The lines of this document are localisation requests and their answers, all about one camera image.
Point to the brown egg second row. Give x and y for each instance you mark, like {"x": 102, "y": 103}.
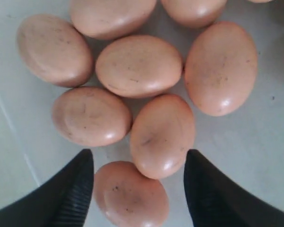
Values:
{"x": 194, "y": 13}
{"x": 221, "y": 68}
{"x": 260, "y": 1}

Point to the brown egg fourth row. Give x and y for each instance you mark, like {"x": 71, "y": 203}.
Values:
{"x": 162, "y": 134}
{"x": 139, "y": 66}

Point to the brown egg third row left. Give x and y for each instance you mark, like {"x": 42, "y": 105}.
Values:
{"x": 109, "y": 19}

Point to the brown egg second row right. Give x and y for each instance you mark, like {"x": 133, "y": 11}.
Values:
{"x": 221, "y": 68}

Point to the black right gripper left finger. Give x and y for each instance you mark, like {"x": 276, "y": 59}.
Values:
{"x": 62, "y": 201}

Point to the brown egg second row left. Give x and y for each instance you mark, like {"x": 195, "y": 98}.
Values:
{"x": 260, "y": 1}

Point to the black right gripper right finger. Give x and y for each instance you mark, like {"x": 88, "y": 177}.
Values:
{"x": 214, "y": 200}

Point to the brown egg second row middle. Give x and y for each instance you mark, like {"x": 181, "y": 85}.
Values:
{"x": 194, "y": 13}

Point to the brown egg fifth row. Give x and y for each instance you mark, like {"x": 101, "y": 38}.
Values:
{"x": 91, "y": 116}
{"x": 54, "y": 51}
{"x": 129, "y": 199}

